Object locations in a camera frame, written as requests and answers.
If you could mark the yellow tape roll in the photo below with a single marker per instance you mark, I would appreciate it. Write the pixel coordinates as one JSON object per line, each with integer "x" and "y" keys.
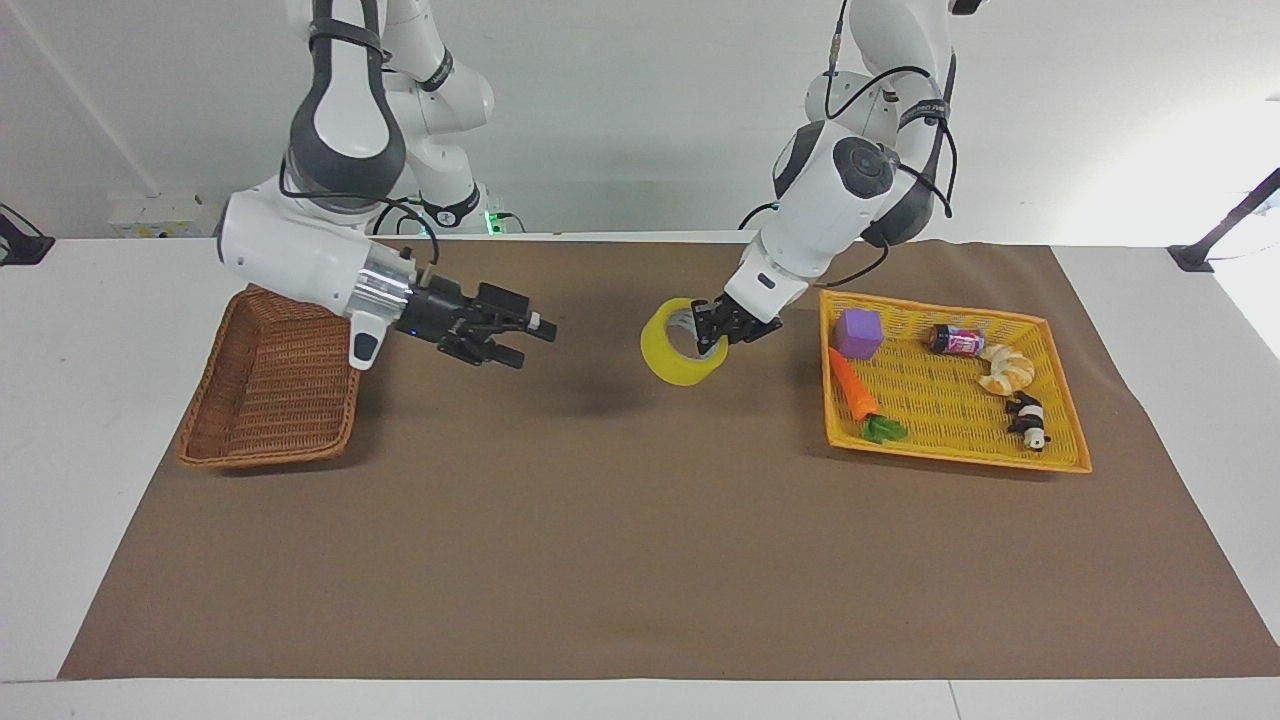
{"x": 662, "y": 352}

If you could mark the orange toy carrot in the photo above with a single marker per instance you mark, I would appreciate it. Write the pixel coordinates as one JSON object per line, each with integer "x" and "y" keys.
{"x": 852, "y": 385}

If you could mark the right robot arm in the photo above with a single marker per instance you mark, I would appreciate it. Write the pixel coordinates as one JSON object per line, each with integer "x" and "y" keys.
{"x": 340, "y": 110}

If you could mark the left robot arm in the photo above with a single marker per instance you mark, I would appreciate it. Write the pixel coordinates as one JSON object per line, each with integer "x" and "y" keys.
{"x": 835, "y": 215}

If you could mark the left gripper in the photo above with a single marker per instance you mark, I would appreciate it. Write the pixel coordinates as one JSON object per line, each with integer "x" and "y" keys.
{"x": 750, "y": 324}

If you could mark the small drink can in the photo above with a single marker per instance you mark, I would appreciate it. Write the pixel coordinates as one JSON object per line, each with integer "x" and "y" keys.
{"x": 955, "y": 340}

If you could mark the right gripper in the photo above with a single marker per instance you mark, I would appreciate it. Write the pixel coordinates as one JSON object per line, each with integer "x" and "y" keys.
{"x": 440, "y": 312}

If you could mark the purple cube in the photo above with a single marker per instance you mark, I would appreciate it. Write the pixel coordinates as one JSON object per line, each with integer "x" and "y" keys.
{"x": 858, "y": 334}

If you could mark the black and white toy panda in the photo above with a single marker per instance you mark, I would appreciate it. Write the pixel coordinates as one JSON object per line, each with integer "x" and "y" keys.
{"x": 1028, "y": 418}

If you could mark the brown wicker basket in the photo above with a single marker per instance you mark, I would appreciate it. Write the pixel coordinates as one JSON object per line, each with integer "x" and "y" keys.
{"x": 270, "y": 390}

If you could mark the black stand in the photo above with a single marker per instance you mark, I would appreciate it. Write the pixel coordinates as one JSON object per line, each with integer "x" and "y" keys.
{"x": 1195, "y": 257}
{"x": 22, "y": 245}

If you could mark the toy croissant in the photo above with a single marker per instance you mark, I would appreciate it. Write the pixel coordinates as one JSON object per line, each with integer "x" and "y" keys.
{"x": 1008, "y": 372}

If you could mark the yellow plastic basket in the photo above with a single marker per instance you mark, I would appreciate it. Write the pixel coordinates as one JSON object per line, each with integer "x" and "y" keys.
{"x": 950, "y": 415}

